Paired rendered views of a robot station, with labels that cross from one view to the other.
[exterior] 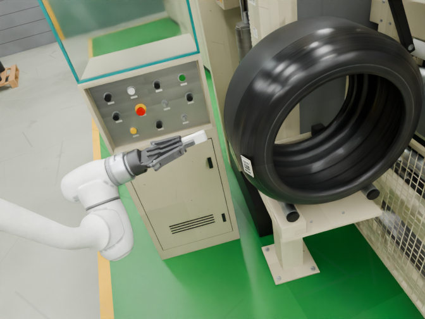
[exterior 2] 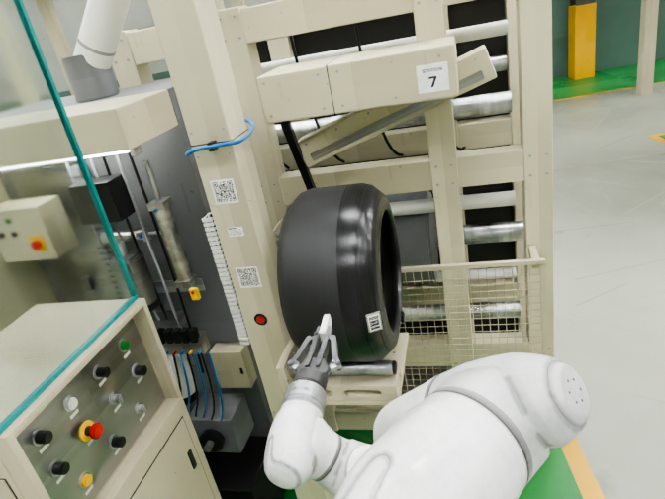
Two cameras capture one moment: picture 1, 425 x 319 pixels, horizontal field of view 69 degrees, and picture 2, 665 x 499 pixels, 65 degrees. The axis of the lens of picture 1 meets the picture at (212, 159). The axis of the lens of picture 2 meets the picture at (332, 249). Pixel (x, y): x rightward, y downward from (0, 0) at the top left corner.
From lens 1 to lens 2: 115 cm
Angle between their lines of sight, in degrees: 61
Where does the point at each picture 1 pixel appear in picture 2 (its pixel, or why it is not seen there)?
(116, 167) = (316, 391)
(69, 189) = (304, 455)
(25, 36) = not seen: outside the picture
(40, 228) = not seen: hidden behind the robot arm
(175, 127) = (133, 434)
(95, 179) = (315, 419)
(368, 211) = (402, 339)
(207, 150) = (184, 441)
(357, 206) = not seen: hidden behind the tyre
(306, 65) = (370, 212)
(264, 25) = (253, 217)
